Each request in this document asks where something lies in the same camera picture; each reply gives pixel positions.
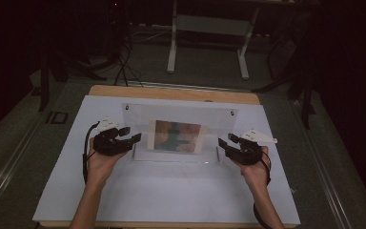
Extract dark stand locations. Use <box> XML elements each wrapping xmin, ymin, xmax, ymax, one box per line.
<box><xmin>37</xmin><ymin>37</ymin><xmax>109</xmax><ymax>113</ymax></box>
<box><xmin>252</xmin><ymin>12</ymin><xmax>319</xmax><ymax>130</ymax></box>

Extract colourful blurry photo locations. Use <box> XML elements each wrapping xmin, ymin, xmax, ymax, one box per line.
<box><xmin>147</xmin><ymin>119</ymin><xmax>210</xmax><ymax>155</ymax></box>

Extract white metal stand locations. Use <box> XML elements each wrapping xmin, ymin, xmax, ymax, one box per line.
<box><xmin>166</xmin><ymin>0</ymin><xmax>262</xmax><ymax>81</ymax></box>

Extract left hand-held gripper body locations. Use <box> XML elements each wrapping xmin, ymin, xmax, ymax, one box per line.
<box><xmin>91</xmin><ymin>116</ymin><xmax>134</xmax><ymax>156</ymax></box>

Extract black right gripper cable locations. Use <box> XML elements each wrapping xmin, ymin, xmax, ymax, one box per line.
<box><xmin>253</xmin><ymin>151</ymin><xmax>274</xmax><ymax>229</ymax></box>

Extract person's right hand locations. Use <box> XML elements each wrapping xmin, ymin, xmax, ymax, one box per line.
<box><xmin>230</xmin><ymin>145</ymin><xmax>272</xmax><ymax>192</ymax></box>

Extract clear acrylic photo frame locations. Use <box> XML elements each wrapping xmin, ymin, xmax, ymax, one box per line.
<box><xmin>121</xmin><ymin>102</ymin><xmax>239</xmax><ymax>165</ymax></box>

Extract metal floor rail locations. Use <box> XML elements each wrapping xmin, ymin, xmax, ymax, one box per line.
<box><xmin>289</xmin><ymin>100</ymin><xmax>355</xmax><ymax>229</ymax></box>
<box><xmin>0</xmin><ymin>117</ymin><xmax>47</xmax><ymax>219</ymax></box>

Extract black floor bracket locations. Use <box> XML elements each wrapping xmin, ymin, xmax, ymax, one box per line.
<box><xmin>45</xmin><ymin>111</ymin><xmax>69</xmax><ymax>125</ymax></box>

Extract black floor cables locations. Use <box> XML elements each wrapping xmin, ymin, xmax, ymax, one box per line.
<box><xmin>112</xmin><ymin>28</ymin><xmax>173</xmax><ymax>88</ymax></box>

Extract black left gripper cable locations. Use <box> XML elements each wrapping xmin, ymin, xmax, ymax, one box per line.
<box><xmin>82</xmin><ymin>121</ymin><xmax>101</xmax><ymax>185</ymax></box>

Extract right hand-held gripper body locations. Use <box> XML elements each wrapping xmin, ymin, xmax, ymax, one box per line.
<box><xmin>225</xmin><ymin>128</ymin><xmax>279</xmax><ymax>166</ymax></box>

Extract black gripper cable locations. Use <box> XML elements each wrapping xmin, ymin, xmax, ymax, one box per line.
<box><xmin>82</xmin><ymin>121</ymin><xmax>101</xmax><ymax>185</ymax></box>
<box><xmin>253</xmin><ymin>151</ymin><xmax>274</xmax><ymax>229</ymax></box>

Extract person's left hand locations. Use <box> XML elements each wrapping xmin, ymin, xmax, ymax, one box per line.
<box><xmin>86</xmin><ymin>136</ymin><xmax>129</xmax><ymax>186</ymax></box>

